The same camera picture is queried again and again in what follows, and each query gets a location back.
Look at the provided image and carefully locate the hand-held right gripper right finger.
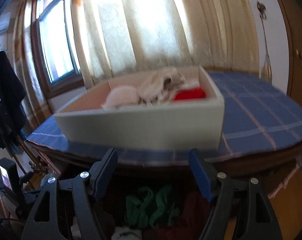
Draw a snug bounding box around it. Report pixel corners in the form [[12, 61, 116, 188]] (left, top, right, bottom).
[[188, 149, 278, 240]]

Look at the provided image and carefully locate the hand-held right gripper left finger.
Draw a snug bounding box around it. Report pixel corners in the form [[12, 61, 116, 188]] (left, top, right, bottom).
[[21, 148, 118, 240]]

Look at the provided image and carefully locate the wide wooden desk drawer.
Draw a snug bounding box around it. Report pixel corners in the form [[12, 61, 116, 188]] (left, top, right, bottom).
[[66, 165, 242, 240]]

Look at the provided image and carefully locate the green underwear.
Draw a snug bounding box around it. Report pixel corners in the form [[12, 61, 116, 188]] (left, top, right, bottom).
[[125, 184, 181, 228]]

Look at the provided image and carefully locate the white cardboard box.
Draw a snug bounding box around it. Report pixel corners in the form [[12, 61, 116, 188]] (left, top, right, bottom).
[[53, 65, 226, 153]]

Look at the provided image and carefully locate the white underwear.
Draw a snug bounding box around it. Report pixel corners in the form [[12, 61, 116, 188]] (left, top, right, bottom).
[[111, 226, 143, 240]]

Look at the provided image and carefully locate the pale pink bra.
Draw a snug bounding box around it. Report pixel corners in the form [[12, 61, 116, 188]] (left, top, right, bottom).
[[102, 85, 141, 110]]

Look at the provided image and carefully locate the red underwear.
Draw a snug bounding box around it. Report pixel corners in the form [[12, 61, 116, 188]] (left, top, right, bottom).
[[172, 86, 207, 102]]

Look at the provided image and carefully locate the beige underwear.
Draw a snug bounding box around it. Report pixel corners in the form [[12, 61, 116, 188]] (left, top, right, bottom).
[[137, 66, 186, 105]]

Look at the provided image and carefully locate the wooden coat rack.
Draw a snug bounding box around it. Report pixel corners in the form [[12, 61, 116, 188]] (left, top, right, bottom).
[[12, 132, 54, 190]]

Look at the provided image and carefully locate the teal garment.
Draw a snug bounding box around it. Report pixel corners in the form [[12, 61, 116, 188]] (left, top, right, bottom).
[[9, 130, 25, 154]]

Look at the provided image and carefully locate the dark red garment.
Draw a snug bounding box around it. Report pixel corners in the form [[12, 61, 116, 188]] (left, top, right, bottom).
[[163, 191, 214, 240]]

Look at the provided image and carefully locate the dark wooden desk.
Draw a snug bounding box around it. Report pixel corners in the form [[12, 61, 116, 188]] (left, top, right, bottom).
[[26, 132, 302, 198]]

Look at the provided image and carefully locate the dark coat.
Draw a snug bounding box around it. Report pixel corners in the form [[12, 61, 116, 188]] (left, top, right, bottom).
[[0, 47, 27, 150]]

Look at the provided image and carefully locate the blue plaid tablecloth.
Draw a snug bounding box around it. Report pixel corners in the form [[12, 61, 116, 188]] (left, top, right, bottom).
[[26, 71, 302, 165]]

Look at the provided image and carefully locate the cream patterned curtain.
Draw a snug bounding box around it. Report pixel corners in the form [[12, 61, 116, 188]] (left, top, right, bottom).
[[71, 0, 260, 88], [12, 0, 52, 128]]

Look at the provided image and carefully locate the wooden framed window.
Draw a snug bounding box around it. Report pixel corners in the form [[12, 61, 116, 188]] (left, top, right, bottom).
[[31, 0, 85, 99]]

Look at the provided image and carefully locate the brown wooden door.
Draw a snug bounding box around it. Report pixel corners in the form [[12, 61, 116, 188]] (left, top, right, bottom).
[[269, 0, 302, 98]]

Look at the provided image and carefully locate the metal wall hook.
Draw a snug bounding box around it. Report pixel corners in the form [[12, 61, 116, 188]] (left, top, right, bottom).
[[256, 1, 268, 19]]

